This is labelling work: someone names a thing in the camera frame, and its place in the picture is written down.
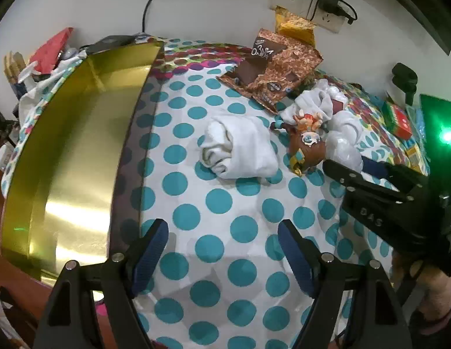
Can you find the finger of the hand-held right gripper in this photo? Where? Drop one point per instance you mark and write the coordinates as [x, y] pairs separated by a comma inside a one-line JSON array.
[[374, 167], [341, 172]]

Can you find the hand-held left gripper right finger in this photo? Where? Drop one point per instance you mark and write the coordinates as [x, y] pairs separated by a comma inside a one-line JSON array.
[[294, 254]]

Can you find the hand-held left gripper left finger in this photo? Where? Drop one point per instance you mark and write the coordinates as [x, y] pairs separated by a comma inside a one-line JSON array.
[[152, 251]]

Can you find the white plastic bag bundle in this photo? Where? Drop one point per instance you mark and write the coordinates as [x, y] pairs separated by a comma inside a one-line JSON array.
[[343, 145]]

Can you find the brown round toy figure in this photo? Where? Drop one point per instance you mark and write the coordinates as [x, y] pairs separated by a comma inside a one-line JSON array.
[[307, 145]]

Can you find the dark red carton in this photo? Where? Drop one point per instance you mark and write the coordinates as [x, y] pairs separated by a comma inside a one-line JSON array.
[[338, 106]]

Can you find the white fluffy cloth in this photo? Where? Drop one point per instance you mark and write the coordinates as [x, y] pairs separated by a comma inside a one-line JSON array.
[[312, 98]]

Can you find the gold box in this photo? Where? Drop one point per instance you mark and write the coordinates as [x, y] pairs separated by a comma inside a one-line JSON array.
[[83, 152]]

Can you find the brown cereal bag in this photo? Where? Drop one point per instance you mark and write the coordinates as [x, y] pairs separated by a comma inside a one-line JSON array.
[[283, 65]]

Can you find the yellow snack bag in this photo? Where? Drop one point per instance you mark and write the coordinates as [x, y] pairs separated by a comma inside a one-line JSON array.
[[298, 29]]

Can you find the person's right forearm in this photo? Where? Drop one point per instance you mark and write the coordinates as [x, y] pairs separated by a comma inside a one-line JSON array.
[[440, 291]]

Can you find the yellow carton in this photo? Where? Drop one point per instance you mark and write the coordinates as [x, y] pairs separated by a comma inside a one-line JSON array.
[[416, 156]]

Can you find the green and red medicine box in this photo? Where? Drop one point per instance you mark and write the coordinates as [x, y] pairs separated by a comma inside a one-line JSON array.
[[396, 120]]

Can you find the blue plastic bag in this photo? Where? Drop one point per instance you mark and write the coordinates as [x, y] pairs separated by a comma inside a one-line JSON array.
[[418, 123]]

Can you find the polka-dot tablecloth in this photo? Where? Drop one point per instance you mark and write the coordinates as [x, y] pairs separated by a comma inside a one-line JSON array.
[[218, 225]]

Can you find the jar with white lid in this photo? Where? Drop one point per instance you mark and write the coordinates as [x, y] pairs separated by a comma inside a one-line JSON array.
[[3, 156]]

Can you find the white printed cloth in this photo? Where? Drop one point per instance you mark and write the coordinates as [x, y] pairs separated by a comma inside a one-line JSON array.
[[43, 83]]

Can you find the black power brick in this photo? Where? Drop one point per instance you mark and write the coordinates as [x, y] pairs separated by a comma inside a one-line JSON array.
[[109, 41]]

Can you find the red paper packet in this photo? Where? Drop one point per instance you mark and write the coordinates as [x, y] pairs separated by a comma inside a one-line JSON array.
[[50, 49]]

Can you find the brown cardboard box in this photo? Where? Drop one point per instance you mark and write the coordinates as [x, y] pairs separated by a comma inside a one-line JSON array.
[[14, 65]]

